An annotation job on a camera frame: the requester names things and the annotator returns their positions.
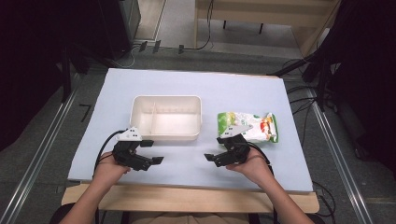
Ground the light blue table mat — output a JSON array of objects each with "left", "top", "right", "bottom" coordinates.
[{"left": 67, "top": 67, "right": 314, "bottom": 193}]

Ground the light wooden bench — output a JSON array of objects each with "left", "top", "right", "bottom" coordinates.
[{"left": 193, "top": 0, "right": 341, "bottom": 59}]

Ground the dark curtain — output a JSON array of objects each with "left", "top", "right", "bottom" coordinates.
[
  {"left": 0, "top": 0, "right": 74, "bottom": 152},
  {"left": 317, "top": 0, "right": 396, "bottom": 176}
]

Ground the black metal stand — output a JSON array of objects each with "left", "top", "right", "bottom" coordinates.
[{"left": 268, "top": 50, "right": 332, "bottom": 112}]

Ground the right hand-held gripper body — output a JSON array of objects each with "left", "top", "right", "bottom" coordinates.
[{"left": 213, "top": 124, "right": 254, "bottom": 168}]

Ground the person's left hand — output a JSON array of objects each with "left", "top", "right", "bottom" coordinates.
[{"left": 92, "top": 150, "right": 132, "bottom": 188}]

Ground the person's right hand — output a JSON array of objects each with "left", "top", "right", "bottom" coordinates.
[{"left": 225, "top": 147, "right": 273, "bottom": 188}]

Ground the white floor cable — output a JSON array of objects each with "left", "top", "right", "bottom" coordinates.
[{"left": 110, "top": 46, "right": 138, "bottom": 69}]

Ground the hand-held gripper black cable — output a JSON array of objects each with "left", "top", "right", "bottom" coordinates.
[
  {"left": 92, "top": 129, "right": 129, "bottom": 179},
  {"left": 247, "top": 141, "right": 279, "bottom": 224}
]

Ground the white divided plastic container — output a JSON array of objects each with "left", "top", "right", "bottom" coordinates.
[{"left": 129, "top": 94, "right": 204, "bottom": 142}]

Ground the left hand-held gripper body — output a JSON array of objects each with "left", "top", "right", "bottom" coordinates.
[{"left": 112, "top": 125, "right": 154, "bottom": 172}]

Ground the metal floor rail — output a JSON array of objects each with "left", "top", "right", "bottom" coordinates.
[
  {"left": 0, "top": 73, "right": 82, "bottom": 224},
  {"left": 306, "top": 88, "right": 375, "bottom": 224}
]

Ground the person's beige lap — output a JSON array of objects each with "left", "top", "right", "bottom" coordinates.
[{"left": 126, "top": 211, "right": 250, "bottom": 224}]

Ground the bundle of black floor cables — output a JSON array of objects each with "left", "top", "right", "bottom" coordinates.
[{"left": 282, "top": 58, "right": 321, "bottom": 147}]

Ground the wooden table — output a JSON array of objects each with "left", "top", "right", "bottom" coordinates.
[{"left": 61, "top": 181, "right": 321, "bottom": 215}]

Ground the left hand-held gripper black cable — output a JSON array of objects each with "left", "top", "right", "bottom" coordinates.
[{"left": 92, "top": 129, "right": 129, "bottom": 179}]

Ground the black floor cable with plug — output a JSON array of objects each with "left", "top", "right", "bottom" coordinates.
[{"left": 177, "top": 0, "right": 217, "bottom": 55}]

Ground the right hand-held gripper black cable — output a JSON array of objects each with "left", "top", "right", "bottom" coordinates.
[{"left": 247, "top": 141, "right": 279, "bottom": 224}]

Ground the green and white snack bag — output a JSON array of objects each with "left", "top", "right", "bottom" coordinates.
[{"left": 217, "top": 111, "right": 279, "bottom": 145}]

